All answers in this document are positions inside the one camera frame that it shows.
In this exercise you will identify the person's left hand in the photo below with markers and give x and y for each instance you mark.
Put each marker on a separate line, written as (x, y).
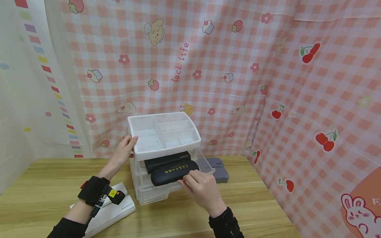
(119, 158)

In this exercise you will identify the person's right hand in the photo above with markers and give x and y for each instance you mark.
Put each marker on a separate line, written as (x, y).
(204, 191)

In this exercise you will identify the person's right fingers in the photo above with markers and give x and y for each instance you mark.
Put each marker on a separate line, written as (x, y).
(192, 177)

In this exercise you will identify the person's left thumb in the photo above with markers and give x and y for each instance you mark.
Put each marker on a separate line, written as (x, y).
(132, 141)

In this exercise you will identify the person's right thumb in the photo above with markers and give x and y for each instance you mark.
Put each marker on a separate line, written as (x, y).
(184, 186)

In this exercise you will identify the white plastic drawer organiser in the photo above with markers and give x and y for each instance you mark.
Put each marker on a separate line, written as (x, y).
(163, 132)

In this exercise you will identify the person's left forearm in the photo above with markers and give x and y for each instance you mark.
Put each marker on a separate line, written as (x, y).
(70, 224)

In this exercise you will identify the black oval glasses case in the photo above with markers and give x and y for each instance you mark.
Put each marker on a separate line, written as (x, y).
(169, 173)

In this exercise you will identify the grey glasses case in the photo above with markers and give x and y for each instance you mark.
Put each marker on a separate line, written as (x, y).
(218, 170)

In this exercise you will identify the black rectangular glasses case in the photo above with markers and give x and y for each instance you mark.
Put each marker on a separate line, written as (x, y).
(165, 160)

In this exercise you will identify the black wrist band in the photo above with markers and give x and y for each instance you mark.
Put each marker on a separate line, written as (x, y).
(226, 224)
(95, 190)

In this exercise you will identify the large white box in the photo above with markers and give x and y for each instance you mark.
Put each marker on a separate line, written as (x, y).
(114, 211)

